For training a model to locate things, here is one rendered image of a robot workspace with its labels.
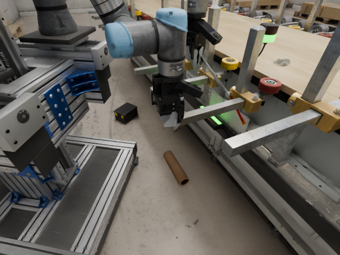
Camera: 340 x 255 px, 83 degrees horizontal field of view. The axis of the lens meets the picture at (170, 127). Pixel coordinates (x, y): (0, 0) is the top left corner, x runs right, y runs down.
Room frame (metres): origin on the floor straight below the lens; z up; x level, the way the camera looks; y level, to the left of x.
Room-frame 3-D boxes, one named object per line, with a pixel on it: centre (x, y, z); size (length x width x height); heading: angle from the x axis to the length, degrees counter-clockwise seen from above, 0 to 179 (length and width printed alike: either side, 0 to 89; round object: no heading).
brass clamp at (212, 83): (0.89, -0.19, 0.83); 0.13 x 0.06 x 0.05; 25
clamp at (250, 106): (0.67, -0.30, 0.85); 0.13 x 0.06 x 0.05; 25
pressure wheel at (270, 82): (0.69, -0.40, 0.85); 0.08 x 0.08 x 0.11
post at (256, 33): (0.69, -0.29, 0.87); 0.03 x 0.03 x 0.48; 25
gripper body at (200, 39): (0.84, -0.10, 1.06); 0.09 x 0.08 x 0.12; 45
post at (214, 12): (0.92, -0.18, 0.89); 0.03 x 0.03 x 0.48; 25
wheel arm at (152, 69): (1.07, -0.01, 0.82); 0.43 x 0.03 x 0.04; 115
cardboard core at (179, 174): (0.96, -0.04, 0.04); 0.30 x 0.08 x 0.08; 25
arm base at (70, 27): (0.91, 0.48, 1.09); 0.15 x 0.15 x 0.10
